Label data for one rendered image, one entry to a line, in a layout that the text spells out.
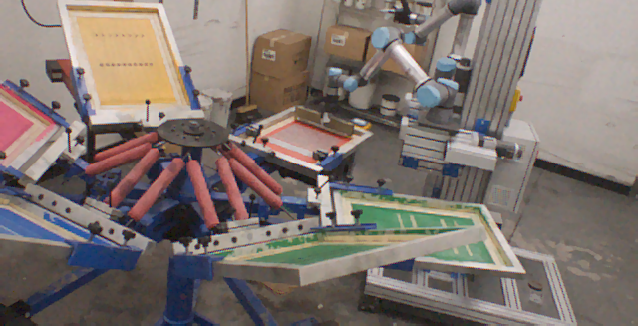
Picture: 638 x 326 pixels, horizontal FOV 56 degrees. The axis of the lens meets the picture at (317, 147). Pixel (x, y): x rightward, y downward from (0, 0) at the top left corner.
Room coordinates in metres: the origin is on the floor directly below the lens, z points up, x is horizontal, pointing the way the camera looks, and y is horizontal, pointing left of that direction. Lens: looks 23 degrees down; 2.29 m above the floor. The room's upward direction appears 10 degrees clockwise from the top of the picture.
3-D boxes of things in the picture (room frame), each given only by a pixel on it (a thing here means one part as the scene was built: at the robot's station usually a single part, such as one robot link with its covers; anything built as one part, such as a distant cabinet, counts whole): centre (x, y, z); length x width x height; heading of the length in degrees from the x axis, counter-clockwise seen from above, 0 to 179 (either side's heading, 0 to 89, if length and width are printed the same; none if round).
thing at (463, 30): (3.76, -0.77, 1.63); 0.15 x 0.12 x 0.55; 147
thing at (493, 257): (2.38, -0.38, 1.05); 1.08 x 0.61 x 0.23; 96
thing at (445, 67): (3.65, -0.70, 1.42); 0.13 x 0.12 x 0.14; 147
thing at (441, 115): (3.15, -0.64, 1.31); 0.15 x 0.15 x 0.10
